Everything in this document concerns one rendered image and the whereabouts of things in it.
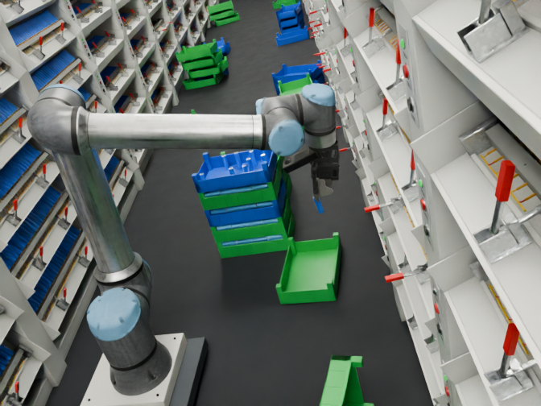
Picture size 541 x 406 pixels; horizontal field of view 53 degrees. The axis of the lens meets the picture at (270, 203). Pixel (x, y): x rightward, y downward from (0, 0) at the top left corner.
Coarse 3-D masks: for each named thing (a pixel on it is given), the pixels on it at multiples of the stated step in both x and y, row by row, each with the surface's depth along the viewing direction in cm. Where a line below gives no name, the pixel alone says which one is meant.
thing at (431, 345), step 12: (384, 228) 153; (396, 240) 151; (396, 252) 147; (408, 264) 137; (408, 276) 137; (408, 288) 134; (420, 300) 128; (420, 312) 125; (420, 324) 123; (432, 336) 114; (432, 348) 115; (432, 360) 114; (444, 396) 100
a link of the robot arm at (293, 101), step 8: (280, 96) 148; (288, 96) 147; (296, 96) 146; (256, 104) 146; (264, 104) 145; (272, 104) 143; (280, 104) 142; (288, 104) 145; (296, 104) 145; (264, 112) 144; (296, 112) 145
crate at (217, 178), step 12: (204, 156) 223; (216, 156) 224; (228, 156) 224; (240, 156) 223; (276, 156) 220; (204, 168) 222; (216, 168) 226; (240, 168) 221; (264, 168) 202; (204, 180) 208; (216, 180) 207; (228, 180) 207; (240, 180) 206; (252, 180) 205; (264, 180) 205; (204, 192) 211
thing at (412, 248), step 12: (384, 156) 142; (372, 168) 144; (384, 168) 144; (384, 180) 142; (384, 192) 139; (396, 192) 135; (396, 216) 128; (396, 228) 124; (408, 228) 121; (408, 240) 118; (408, 252) 115; (420, 252) 113; (420, 264) 110; (420, 288) 105; (432, 300) 101; (432, 312) 99; (432, 324) 91
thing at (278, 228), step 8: (288, 200) 230; (288, 208) 228; (288, 216) 225; (264, 224) 216; (272, 224) 215; (280, 224) 214; (216, 232) 220; (224, 232) 220; (232, 232) 219; (240, 232) 219; (248, 232) 218; (256, 232) 218; (264, 232) 217; (272, 232) 217; (280, 232) 216; (216, 240) 223; (224, 240) 222; (232, 240) 221
